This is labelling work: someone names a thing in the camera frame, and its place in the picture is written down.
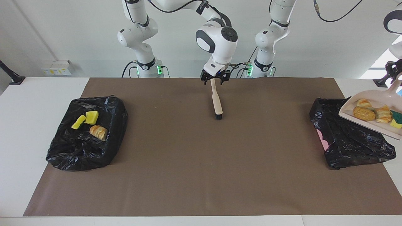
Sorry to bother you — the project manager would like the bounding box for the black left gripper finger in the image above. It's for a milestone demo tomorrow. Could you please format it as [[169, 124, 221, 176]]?
[[385, 63, 397, 80]]

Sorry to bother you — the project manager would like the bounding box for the beige hand brush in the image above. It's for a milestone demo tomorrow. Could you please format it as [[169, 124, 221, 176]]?
[[210, 78, 223, 120]]

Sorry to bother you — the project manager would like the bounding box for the small pale beige bread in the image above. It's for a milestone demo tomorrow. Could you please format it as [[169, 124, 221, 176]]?
[[375, 105, 393, 123]]

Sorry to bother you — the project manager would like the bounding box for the brown textured bread roll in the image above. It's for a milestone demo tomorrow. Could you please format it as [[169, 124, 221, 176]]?
[[353, 106, 376, 121]]

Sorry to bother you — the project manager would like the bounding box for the green and yellow sponge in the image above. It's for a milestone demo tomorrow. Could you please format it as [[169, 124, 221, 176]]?
[[390, 110, 402, 129]]

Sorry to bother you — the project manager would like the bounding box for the beige plastic dustpan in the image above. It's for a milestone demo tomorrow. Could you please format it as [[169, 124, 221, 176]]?
[[339, 74, 402, 141]]

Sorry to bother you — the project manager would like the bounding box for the large beige croissant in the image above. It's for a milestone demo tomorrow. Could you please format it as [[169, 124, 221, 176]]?
[[89, 125, 108, 141]]

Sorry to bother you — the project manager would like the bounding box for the notched yellow sponge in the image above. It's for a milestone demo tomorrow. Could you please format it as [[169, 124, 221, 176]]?
[[85, 110, 99, 125]]

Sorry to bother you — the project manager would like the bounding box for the crumpled black trash bag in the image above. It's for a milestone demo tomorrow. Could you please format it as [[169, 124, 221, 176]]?
[[309, 97, 397, 170]]

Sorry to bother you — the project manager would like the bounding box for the pink bin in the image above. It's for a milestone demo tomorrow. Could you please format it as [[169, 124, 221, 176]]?
[[317, 129, 330, 151]]

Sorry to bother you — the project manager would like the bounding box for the open black bag-lined bin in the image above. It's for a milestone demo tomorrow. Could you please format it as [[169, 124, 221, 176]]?
[[46, 96, 128, 172]]

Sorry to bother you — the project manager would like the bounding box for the black clamp stand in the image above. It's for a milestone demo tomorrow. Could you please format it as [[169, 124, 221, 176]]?
[[0, 60, 25, 86], [373, 74, 391, 88]]

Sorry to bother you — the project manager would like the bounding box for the brown table mat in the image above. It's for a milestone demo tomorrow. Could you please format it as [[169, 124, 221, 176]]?
[[23, 78, 402, 217]]

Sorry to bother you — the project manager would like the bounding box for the black left base cable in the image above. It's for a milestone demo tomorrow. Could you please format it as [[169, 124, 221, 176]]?
[[236, 46, 261, 78]]

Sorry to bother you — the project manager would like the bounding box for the black base cable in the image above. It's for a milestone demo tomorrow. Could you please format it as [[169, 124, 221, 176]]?
[[122, 61, 139, 78], [236, 46, 261, 78]]

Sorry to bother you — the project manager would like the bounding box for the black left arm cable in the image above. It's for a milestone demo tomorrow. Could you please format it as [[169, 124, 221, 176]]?
[[313, 0, 364, 23]]

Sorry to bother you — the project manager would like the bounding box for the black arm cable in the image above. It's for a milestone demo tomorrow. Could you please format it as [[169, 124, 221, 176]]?
[[124, 0, 233, 29], [313, 0, 364, 23]]

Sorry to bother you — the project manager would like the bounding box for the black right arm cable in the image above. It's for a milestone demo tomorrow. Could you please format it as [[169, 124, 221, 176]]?
[[124, 0, 233, 29]]

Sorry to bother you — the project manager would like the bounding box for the black right base cable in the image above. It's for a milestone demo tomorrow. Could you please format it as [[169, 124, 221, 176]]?
[[122, 61, 139, 78]]

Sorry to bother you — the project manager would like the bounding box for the white wall outlet box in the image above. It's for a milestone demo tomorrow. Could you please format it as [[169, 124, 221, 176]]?
[[41, 60, 73, 76]]

